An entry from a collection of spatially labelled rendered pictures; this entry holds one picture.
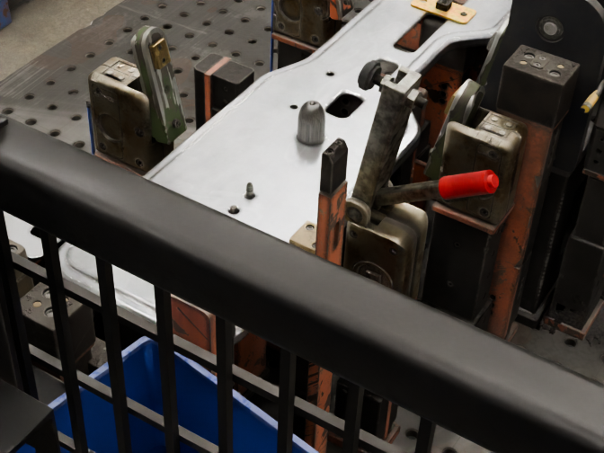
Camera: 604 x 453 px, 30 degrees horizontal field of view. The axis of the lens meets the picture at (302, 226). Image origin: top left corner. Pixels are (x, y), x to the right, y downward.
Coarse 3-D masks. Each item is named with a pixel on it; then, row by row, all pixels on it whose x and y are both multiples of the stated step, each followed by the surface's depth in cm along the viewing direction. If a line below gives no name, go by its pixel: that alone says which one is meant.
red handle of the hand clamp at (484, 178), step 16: (448, 176) 105; (464, 176) 103; (480, 176) 102; (496, 176) 102; (384, 192) 109; (400, 192) 108; (416, 192) 107; (432, 192) 106; (448, 192) 104; (464, 192) 103; (480, 192) 102
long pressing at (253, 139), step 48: (384, 0) 152; (480, 0) 153; (336, 48) 143; (384, 48) 144; (432, 48) 143; (240, 96) 135; (288, 96) 135; (336, 96) 136; (192, 144) 128; (240, 144) 128; (288, 144) 128; (192, 192) 121; (240, 192) 121; (288, 192) 122; (288, 240) 116; (96, 288) 110; (144, 288) 110; (240, 336) 107
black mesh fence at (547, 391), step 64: (0, 192) 38; (64, 192) 37; (128, 192) 36; (0, 256) 42; (128, 256) 36; (192, 256) 35; (256, 256) 34; (64, 320) 43; (128, 320) 41; (256, 320) 35; (320, 320) 33; (384, 320) 33; (448, 320) 33; (256, 384) 39; (384, 384) 33; (448, 384) 31; (512, 384) 31; (576, 384) 31; (64, 448) 50; (128, 448) 46; (192, 448) 44; (384, 448) 37; (512, 448) 32; (576, 448) 30
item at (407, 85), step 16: (368, 64) 101; (368, 80) 102; (384, 80) 101; (400, 80) 102; (416, 80) 101; (384, 96) 101; (400, 96) 100; (416, 96) 101; (384, 112) 102; (400, 112) 101; (384, 128) 103; (400, 128) 104; (368, 144) 105; (384, 144) 104; (400, 144) 107; (368, 160) 106; (384, 160) 105; (368, 176) 107; (384, 176) 108; (352, 192) 110; (368, 192) 109
